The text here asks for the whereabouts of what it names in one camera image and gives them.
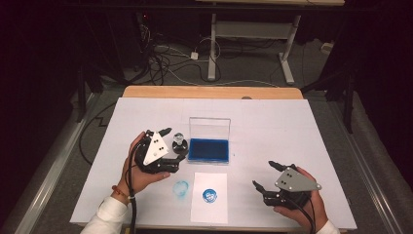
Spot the black cable tangle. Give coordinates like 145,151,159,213
137,23,225,86

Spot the right hand-held gripper black cable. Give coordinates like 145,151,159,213
284,196,318,234

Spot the black floor cable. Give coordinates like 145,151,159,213
78,101,119,166

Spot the white power strip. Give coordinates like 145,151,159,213
319,41,335,56

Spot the wooden table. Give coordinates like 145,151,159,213
105,85,342,234

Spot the white paper sheet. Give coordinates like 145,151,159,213
190,172,229,225

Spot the long white cable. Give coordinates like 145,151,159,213
152,45,281,89

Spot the black stamp with crystal handle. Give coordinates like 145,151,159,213
171,132,190,156

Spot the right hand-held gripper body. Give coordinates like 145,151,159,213
262,167,322,211

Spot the aluminium floor rail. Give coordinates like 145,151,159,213
325,100,405,234
11,92,100,234

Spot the blue ink pad clear case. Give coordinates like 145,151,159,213
187,116,232,165

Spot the hand-held gripper black cable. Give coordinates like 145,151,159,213
127,142,139,234
284,196,318,234

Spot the black metal stand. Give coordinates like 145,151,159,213
76,61,105,124
300,69,356,135

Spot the person's right hand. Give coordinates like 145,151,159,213
273,166,330,233

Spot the person's left hand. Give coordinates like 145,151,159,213
111,131,171,207

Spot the orange bead bracelet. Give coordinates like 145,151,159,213
111,184,131,201

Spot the left hand-held gripper black cable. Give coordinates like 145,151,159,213
127,142,139,234

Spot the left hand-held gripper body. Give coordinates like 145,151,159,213
133,129,181,176

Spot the white-legged desk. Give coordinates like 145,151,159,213
194,0,346,86

